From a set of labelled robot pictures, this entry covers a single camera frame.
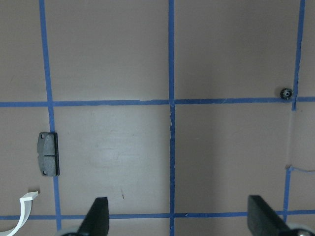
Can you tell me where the white curved plastic part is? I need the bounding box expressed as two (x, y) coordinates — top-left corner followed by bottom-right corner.
(0, 191), (39, 236)

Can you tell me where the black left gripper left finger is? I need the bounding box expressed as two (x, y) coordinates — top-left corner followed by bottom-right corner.
(59, 197), (110, 236)

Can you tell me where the black brake pad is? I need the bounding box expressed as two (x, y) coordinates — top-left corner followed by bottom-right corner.
(37, 132), (60, 177)

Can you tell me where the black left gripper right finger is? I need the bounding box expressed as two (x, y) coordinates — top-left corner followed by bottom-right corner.
(247, 195), (315, 236)

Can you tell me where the black bearing gear dark hub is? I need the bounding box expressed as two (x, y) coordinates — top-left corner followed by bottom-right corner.
(280, 88), (293, 100)

